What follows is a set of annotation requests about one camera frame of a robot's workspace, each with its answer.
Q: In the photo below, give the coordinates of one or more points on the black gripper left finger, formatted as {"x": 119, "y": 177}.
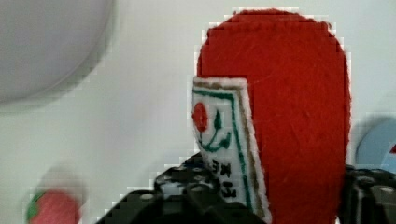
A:
{"x": 186, "y": 194}

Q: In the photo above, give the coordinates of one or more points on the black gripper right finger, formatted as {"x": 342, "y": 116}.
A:
{"x": 368, "y": 197}

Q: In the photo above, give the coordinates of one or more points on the red felt ketchup bottle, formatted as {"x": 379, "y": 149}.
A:
{"x": 271, "y": 114}

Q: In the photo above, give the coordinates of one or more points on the blue bowl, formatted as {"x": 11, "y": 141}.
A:
{"x": 373, "y": 149}

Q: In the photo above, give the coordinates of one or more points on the strawberry inside blue bowl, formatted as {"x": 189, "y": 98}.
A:
{"x": 393, "y": 150}

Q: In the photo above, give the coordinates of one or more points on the red toy strawberry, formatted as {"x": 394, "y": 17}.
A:
{"x": 53, "y": 206}

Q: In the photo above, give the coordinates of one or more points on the lavender round plate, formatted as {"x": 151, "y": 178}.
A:
{"x": 42, "y": 42}

